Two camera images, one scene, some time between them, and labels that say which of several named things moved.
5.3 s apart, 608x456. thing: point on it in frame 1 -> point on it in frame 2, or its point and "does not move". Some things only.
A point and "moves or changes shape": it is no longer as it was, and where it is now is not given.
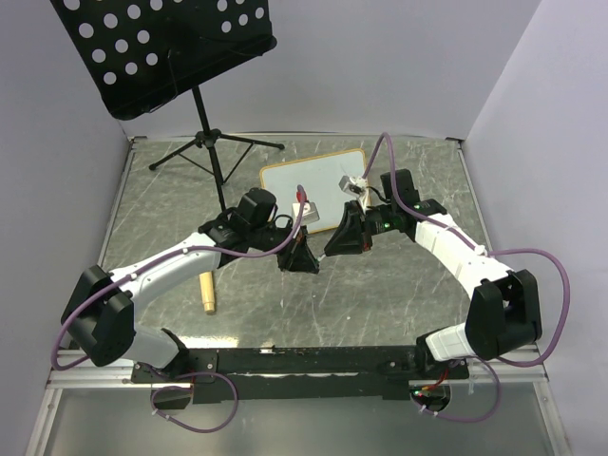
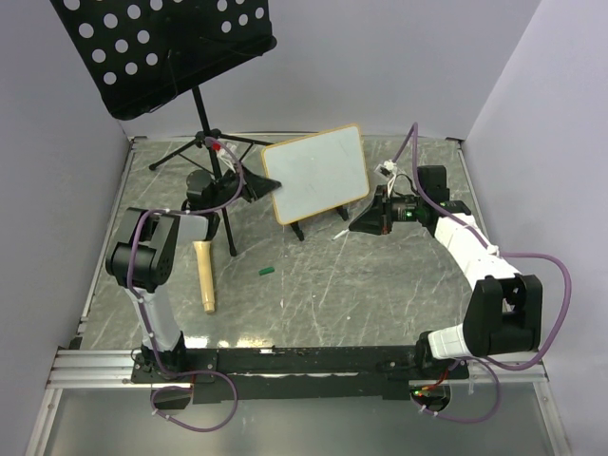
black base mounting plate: [299, 374] does not move
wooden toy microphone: [206, 283] does not move
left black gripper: [298, 257] -> [255, 187]
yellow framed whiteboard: [319, 178] moves or changes shape
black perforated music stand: [139, 53] does not move
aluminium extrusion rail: [87, 375] does not move
